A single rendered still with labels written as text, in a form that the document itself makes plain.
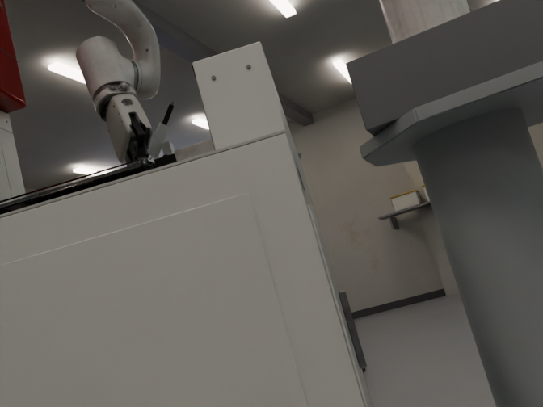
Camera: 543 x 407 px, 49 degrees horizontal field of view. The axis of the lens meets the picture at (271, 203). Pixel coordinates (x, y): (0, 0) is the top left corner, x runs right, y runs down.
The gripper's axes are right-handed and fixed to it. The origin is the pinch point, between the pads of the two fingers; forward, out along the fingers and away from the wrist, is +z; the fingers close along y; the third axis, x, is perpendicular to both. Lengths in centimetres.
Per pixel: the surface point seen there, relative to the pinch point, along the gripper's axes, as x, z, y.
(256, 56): -4.5, 11.6, -37.5
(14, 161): 15.4, -29.9, 31.2
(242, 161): 2.9, 25.8, -34.7
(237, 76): -2.0, 12.7, -35.3
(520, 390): -27, 60, -24
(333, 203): -604, -371, 680
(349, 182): -629, -385, 643
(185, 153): -2.1, 7.4, -13.5
